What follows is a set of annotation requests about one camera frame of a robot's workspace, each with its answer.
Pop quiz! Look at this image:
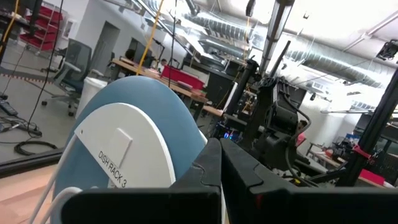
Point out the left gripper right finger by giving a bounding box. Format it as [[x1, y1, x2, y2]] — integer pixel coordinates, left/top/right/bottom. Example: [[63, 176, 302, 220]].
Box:
[[220, 138, 296, 192]]

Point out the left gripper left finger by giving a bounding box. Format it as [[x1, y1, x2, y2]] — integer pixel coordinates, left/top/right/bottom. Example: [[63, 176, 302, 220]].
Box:
[[170, 138, 223, 191]]

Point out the blue plate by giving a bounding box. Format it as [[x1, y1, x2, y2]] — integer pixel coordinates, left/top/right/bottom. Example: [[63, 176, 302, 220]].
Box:
[[51, 75, 208, 224]]

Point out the white wire dish rack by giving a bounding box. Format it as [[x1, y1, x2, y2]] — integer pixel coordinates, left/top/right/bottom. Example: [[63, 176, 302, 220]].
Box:
[[29, 102, 226, 224]]

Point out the person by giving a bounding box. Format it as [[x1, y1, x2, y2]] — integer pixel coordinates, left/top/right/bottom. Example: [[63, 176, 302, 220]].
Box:
[[157, 58, 169, 74], [124, 49, 138, 63], [294, 119, 309, 147]]

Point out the long wooden table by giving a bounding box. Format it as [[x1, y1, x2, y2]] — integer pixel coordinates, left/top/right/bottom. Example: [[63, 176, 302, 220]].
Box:
[[110, 57, 209, 123]]

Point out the black upright column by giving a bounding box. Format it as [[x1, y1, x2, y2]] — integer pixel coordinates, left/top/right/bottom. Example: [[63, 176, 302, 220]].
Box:
[[224, 58, 259, 116]]

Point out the red plastic bin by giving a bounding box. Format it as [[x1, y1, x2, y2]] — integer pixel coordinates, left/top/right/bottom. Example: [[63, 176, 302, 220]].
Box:
[[160, 64, 205, 91]]

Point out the red clamp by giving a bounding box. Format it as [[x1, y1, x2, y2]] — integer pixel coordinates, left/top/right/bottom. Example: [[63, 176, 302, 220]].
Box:
[[352, 144, 373, 161]]

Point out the flat red box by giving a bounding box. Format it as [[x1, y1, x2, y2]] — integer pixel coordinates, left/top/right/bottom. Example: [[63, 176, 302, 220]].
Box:
[[359, 169, 387, 187]]

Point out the white round bin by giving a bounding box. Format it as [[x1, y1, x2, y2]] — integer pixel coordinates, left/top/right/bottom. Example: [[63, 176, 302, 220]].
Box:
[[75, 77, 108, 119]]

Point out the long ceiling light bar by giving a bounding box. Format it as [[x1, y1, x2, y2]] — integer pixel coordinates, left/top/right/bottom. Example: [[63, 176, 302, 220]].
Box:
[[259, 0, 295, 76]]

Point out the grey office chair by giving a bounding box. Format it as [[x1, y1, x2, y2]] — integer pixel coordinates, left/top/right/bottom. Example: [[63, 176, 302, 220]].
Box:
[[42, 39, 93, 118]]

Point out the black power strip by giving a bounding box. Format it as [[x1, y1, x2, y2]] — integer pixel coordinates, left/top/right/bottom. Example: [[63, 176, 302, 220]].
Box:
[[0, 99, 19, 118]]

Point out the red shelf rack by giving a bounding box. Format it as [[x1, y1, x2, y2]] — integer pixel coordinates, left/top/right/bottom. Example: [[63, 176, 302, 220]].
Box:
[[19, 4, 65, 52]]

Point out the black frame post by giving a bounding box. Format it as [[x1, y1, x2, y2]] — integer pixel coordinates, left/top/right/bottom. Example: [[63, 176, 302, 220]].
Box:
[[337, 68, 398, 187]]

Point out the yellow hanging cable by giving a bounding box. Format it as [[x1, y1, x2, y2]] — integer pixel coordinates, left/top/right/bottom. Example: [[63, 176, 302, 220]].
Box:
[[136, 0, 165, 76]]

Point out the coiled black floor cable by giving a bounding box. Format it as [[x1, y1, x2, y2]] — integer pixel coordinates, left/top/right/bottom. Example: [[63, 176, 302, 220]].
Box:
[[14, 140, 58, 157]]

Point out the black hanging cable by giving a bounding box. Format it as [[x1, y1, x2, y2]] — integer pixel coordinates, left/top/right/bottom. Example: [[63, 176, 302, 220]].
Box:
[[27, 0, 65, 138]]

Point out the black overhead camera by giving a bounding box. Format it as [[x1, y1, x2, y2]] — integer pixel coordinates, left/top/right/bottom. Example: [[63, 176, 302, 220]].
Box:
[[376, 39, 398, 62]]

